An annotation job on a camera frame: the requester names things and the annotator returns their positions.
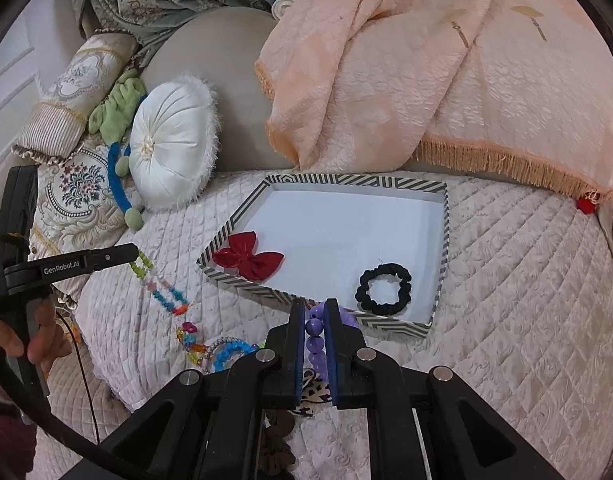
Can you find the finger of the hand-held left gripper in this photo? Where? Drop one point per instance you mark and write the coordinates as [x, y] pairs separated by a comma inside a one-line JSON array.
[[114, 256]]

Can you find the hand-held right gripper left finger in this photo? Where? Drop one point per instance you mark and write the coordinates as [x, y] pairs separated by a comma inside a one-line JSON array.
[[299, 345]]

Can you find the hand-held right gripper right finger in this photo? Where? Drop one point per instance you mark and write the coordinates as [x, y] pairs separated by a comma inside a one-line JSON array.
[[331, 345]]

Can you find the leopard print scrunchie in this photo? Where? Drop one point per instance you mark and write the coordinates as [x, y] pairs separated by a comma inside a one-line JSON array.
[[314, 395]]

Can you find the brown scrunchie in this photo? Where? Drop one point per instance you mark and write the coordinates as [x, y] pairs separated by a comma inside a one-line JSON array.
[[281, 430]]

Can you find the striped cardboard tray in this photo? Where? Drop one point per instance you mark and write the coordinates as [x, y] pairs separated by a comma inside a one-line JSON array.
[[336, 230]]

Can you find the person's left hand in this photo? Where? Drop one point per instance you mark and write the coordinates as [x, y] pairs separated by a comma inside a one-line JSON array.
[[39, 345]]

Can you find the floral embroidered cushion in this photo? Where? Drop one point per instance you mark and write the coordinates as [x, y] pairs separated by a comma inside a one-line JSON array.
[[81, 185]]

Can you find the black scrunchie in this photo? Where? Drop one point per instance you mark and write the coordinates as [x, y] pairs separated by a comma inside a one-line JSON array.
[[404, 280]]

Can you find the red fabric bow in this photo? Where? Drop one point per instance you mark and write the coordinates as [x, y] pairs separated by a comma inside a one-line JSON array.
[[246, 260]]

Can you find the beige bolster pillow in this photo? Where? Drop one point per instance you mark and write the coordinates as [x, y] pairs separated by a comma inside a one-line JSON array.
[[61, 95]]

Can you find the white round pillow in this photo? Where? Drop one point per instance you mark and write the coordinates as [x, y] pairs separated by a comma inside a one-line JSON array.
[[171, 145]]

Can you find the green frog plush toy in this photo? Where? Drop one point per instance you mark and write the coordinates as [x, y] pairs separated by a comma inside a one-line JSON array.
[[119, 110]]

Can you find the quilted cream bedspread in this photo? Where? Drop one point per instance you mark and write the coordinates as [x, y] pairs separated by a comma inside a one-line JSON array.
[[486, 285]]

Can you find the beige padded headboard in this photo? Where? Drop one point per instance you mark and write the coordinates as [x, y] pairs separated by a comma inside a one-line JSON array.
[[236, 85]]

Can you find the maroon clothing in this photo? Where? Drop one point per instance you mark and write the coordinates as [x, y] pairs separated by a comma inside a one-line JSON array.
[[6, 440]]

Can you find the small red object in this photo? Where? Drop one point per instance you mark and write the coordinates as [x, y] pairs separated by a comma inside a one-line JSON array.
[[584, 203]]

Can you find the white round ornament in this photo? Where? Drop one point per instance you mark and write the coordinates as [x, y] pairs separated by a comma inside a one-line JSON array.
[[284, 7]]

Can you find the peach fringed throw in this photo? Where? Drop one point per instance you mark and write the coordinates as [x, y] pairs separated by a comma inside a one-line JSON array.
[[436, 60]]

